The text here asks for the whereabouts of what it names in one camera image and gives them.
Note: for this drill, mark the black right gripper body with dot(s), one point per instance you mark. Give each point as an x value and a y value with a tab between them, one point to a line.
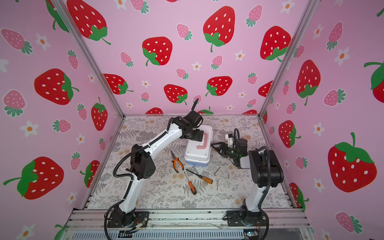
229	152

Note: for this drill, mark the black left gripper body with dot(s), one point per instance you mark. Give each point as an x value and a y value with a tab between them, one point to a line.
194	135

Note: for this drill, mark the white lid blue tool box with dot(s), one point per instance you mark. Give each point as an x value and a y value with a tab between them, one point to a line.
198	153

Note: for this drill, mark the orange screwdriver short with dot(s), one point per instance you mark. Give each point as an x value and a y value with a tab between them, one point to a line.
205	179

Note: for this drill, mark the orange handled pliers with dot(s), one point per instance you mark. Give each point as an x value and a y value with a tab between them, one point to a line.
176	162

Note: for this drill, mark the orange screwdriver long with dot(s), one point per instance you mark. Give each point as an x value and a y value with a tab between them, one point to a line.
193	190

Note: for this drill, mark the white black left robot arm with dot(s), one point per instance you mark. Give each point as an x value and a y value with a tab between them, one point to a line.
139	165

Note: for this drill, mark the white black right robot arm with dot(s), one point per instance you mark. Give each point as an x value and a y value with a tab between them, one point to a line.
266	173

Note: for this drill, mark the steel hex key small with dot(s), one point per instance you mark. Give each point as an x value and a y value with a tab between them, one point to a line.
220	179

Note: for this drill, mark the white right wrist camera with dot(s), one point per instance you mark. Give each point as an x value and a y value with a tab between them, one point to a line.
230	140

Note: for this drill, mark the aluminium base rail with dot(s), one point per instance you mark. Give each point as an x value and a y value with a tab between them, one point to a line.
195	224

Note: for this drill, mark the aluminium corner frame post right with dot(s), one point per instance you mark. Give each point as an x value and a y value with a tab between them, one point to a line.
300	30

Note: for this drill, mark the aluminium corner frame post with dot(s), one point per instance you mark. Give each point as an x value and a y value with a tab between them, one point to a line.
78	38
300	30

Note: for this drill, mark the aluminium corner frame post left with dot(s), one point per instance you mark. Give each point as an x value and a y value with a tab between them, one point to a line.
78	38

